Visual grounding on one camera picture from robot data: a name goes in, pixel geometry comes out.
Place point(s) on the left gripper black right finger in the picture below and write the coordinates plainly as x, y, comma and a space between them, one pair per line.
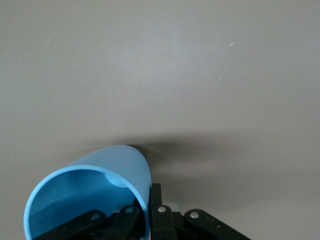
162, 225

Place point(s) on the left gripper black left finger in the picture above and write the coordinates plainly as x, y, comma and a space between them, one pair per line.
125, 220

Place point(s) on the blue plastic cup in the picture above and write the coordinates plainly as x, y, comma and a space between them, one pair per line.
120, 160

